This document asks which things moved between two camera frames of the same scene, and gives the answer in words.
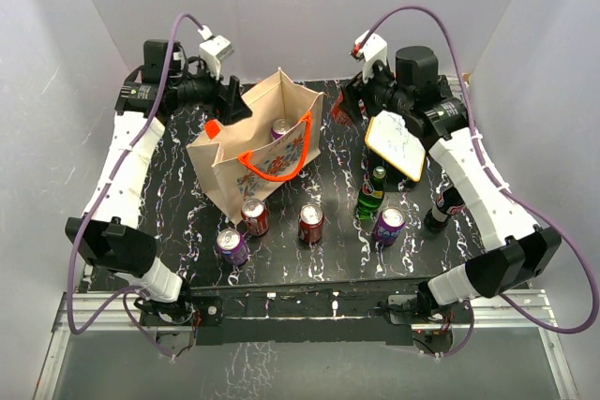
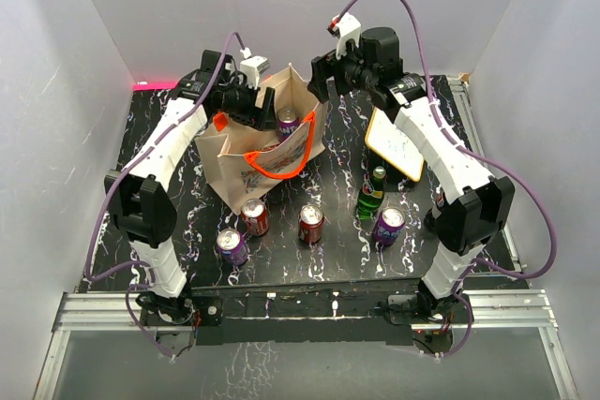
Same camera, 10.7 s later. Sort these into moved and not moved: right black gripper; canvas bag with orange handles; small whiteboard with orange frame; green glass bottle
Moved: right black gripper; canvas bag with orange handles
Not moved: green glass bottle; small whiteboard with orange frame
